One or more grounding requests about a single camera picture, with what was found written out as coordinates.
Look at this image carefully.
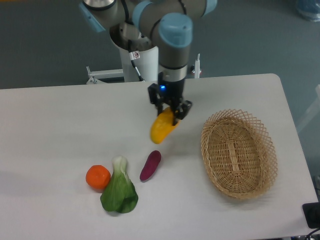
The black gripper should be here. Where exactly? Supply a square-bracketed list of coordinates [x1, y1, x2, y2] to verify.
[147, 72, 193, 125]

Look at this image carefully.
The yellow mango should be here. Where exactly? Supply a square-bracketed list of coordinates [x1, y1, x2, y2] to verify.
[150, 107, 180, 144]

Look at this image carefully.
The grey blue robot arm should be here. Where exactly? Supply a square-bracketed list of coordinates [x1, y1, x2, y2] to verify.
[79, 0, 218, 126]

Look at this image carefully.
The purple sweet potato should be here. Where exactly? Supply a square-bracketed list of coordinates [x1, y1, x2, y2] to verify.
[139, 150, 162, 182]

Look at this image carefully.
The woven wicker basket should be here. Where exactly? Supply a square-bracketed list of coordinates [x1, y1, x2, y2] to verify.
[200, 109, 278, 200]

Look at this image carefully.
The orange tangerine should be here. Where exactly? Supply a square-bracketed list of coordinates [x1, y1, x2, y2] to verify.
[85, 165, 111, 190]

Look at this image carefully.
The green bok choy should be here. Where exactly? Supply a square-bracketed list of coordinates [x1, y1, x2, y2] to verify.
[100, 155, 139, 214]

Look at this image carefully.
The blue bag in corner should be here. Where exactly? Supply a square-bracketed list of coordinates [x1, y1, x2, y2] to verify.
[295, 0, 320, 22]

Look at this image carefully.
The black device at edge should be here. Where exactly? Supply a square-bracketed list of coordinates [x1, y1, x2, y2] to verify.
[302, 202, 320, 229]

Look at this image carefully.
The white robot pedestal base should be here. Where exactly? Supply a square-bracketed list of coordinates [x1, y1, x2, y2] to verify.
[86, 22, 195, 84]

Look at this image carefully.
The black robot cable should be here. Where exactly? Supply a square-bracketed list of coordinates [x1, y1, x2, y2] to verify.
[127, 39, 145, 82]

